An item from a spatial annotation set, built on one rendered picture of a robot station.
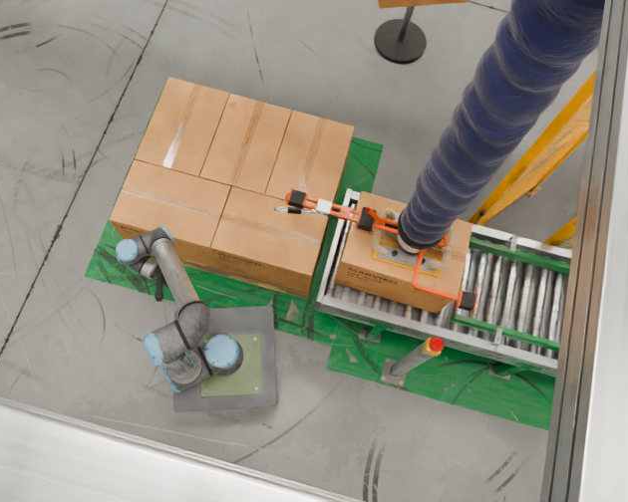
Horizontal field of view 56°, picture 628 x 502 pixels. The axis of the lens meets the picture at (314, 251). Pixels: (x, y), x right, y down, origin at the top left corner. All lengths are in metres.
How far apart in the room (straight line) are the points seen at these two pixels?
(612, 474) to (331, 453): 3.05
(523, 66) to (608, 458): 1.08
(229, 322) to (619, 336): 2.44
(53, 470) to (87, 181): 3.81
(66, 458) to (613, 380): 0.58
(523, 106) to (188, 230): 2.19
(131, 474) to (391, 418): 3.32
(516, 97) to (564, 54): 0.20
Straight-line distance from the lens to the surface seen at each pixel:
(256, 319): 3.03
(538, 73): 1.62
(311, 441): 3.72
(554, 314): 3.60
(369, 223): 2.84
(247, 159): 3.57
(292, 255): 3.34
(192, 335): 2.15
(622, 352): 0.78
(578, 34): 1.53
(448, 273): 3.00
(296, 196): 2.85
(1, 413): 0.55
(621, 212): 0.84
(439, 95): 4.62
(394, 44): 4.76
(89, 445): 0.52
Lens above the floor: 3.71
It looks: 71 degrees down
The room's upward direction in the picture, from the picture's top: 11 degrees clockwise
